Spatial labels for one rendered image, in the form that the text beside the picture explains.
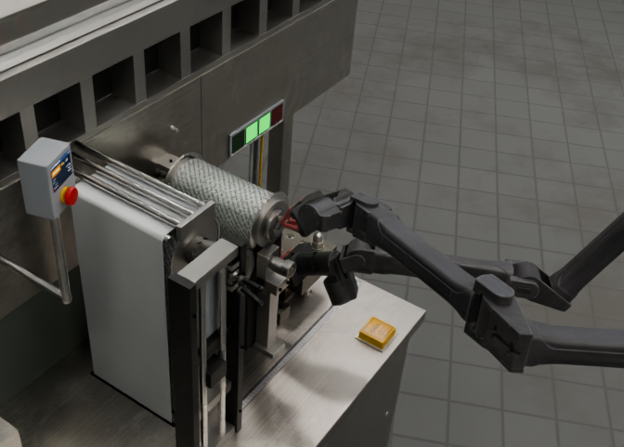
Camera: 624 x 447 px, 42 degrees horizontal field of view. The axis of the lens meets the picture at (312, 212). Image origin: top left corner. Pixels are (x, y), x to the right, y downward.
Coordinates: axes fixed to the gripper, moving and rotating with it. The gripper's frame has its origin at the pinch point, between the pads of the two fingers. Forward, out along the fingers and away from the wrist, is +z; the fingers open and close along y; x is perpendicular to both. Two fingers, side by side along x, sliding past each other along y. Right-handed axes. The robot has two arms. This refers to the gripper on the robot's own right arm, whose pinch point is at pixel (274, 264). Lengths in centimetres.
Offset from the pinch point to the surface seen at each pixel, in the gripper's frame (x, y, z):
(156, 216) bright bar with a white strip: 33, -38, -17
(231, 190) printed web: 24.4, -8.1, -5.7
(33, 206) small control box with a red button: 49, -65, -27
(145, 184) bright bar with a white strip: 37.3, -31.1, -8.9
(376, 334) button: -25.6, 8.3, -15.3
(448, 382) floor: -105, 87, 32
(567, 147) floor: -95, 282, 50
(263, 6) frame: 56, 35, 4
